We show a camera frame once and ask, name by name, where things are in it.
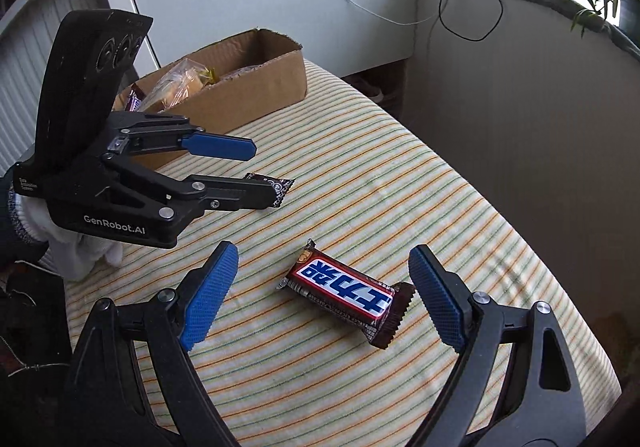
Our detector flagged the bagged sliced bread loaf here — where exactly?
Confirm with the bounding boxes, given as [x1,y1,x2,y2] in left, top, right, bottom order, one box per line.
[137,58,208,112]

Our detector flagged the black candy wrapper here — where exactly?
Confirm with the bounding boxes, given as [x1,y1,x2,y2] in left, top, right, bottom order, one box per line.
[244,172,295,208]

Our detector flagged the short Snickers bar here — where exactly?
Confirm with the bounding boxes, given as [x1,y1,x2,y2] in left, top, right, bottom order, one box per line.
[277,240,416,349]

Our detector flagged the long Snickers bar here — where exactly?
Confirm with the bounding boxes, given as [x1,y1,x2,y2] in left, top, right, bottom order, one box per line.
[125,84,145,111]

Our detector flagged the yellow candy wrapper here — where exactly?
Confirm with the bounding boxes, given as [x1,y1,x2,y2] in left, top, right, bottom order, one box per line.
[198,68,220,85]

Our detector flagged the red clear chocolate cake pack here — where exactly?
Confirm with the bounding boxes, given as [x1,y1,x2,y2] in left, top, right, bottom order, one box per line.
[220,65,260,81]

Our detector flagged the white gloved left hand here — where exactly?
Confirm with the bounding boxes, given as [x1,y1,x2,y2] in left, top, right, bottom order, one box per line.
[1,187,124,281]

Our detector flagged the open cardboard box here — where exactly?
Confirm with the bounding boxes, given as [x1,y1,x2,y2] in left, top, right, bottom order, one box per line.
[112,27,309,171]

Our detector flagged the potted spider plant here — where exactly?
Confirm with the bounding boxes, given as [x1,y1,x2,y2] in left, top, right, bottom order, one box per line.
[570,0,639,45]

